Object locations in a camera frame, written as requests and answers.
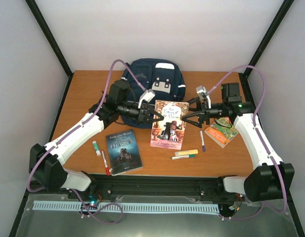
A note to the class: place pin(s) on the green tipped white marker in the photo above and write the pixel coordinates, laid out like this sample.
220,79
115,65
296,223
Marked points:
182,157

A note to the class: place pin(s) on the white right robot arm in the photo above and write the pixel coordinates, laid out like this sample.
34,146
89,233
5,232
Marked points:
271,177

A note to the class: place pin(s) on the light blue slotted cable duct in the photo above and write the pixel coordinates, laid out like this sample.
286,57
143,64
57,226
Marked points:
132,208

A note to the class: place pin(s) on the black left frame post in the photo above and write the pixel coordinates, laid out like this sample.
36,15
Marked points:
36,12

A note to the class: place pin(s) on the navy blue student backpack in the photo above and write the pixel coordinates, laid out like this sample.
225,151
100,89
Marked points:
162,76

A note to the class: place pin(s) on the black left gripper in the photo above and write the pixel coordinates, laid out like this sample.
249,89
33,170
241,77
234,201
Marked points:
145,112

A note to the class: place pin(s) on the black frame post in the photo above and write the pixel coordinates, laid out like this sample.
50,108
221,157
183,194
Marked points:
277,20
36,12

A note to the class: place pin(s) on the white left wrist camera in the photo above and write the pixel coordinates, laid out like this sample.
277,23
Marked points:
147,96

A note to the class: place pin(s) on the purple tipped white marker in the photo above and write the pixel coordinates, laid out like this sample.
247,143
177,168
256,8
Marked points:
202,141

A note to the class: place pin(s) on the red tipped white marker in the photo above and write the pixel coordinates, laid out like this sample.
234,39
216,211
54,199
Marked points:
105,163

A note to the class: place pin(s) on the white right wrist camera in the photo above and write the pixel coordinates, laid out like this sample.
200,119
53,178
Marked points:
204,96

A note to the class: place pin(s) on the white green glue stick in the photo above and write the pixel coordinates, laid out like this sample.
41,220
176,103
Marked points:
96,147

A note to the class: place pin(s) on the yellow highlighter pen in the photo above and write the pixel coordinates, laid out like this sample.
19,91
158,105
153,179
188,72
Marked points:
188,152

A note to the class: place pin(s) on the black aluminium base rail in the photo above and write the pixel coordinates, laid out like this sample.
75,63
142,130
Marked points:
152,185

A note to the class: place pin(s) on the pink Taming Shrew book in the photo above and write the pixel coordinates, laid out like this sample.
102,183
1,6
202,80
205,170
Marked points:
169,132

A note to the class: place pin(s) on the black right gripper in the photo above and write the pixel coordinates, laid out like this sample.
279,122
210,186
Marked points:
203,114

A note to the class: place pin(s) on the black right frame post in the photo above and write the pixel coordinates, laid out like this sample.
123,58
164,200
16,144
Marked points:
277,20

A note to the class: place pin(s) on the dark Wuthering Heights book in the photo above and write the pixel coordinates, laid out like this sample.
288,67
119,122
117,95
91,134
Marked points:
123,152

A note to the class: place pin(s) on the orange Treehouse book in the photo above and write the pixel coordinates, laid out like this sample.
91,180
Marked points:
222,131

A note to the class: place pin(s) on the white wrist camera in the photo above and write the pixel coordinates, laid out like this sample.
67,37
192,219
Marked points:
204,96
147,96

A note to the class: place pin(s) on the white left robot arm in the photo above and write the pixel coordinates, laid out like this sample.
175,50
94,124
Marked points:
46,162

